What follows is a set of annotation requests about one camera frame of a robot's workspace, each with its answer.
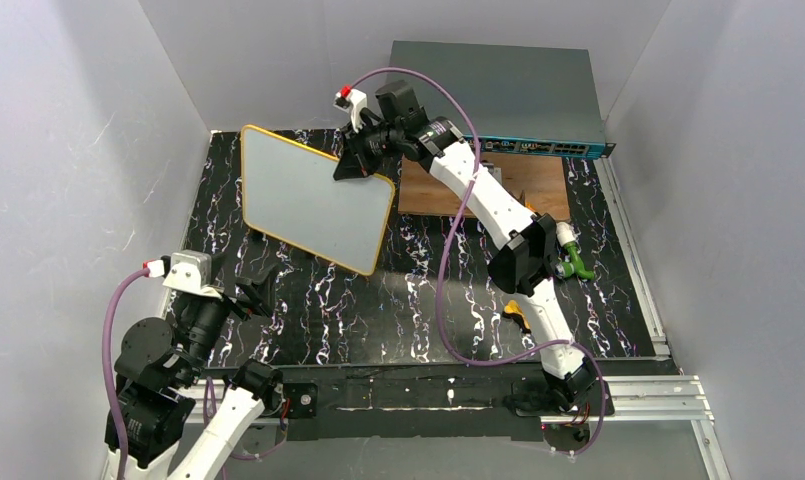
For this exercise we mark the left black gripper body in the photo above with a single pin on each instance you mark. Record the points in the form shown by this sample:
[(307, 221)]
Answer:
[(241, 302)]

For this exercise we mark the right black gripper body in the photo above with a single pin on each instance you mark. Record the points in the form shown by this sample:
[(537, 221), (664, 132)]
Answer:
[(360, 153)]

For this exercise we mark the yellow framed whiteboard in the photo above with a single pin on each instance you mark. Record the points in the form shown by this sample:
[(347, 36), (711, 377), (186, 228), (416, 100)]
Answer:
[(288, 193)]

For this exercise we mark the yellow and black eraser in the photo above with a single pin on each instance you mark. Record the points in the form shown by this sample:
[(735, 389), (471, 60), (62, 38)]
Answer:
[(514, 313)]

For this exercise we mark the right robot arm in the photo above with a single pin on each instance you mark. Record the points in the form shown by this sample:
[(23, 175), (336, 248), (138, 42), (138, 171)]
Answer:
[(525, 266)]

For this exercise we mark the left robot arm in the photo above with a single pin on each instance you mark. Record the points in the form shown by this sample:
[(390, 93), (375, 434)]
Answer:
[(165, 420)]

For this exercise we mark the black marble pattern mat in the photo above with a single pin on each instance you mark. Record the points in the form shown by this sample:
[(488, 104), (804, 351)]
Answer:
[(326, 315)]

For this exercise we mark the brown wooden board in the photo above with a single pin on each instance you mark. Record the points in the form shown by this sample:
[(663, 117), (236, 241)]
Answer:
[(536, 181)]

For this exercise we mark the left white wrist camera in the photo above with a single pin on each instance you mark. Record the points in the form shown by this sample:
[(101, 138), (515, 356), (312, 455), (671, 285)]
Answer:
[(186, 271)]

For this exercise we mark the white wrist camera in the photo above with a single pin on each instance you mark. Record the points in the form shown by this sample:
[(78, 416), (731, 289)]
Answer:
[(352, 101), (186, 271)]

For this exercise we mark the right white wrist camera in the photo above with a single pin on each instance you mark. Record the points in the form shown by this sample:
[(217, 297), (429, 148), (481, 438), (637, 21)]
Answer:
[(352, 101)]

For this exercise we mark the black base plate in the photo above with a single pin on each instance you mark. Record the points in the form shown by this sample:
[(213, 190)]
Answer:
[(428, 401)]

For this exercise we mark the teal network switch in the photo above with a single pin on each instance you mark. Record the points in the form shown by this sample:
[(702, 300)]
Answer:
[(524, 100)]

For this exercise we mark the aluminium frame rail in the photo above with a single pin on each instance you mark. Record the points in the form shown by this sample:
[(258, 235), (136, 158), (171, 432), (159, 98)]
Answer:
[(634, 398)]

